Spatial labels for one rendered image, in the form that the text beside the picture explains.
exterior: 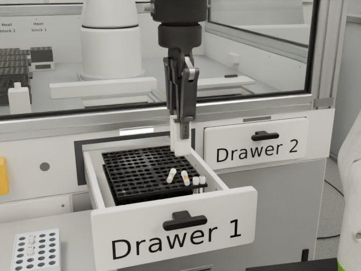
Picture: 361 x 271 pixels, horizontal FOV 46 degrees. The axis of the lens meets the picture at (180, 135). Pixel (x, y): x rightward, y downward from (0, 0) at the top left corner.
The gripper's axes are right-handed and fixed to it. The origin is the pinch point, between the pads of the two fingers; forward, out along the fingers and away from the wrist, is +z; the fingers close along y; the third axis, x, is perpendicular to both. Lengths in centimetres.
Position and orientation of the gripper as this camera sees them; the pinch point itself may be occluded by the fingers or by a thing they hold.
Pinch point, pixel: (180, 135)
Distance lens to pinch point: 79.6
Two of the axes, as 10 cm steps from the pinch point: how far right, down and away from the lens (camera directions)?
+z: 0.1, 9.4, 3.4
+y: 3.1, 3.2, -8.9
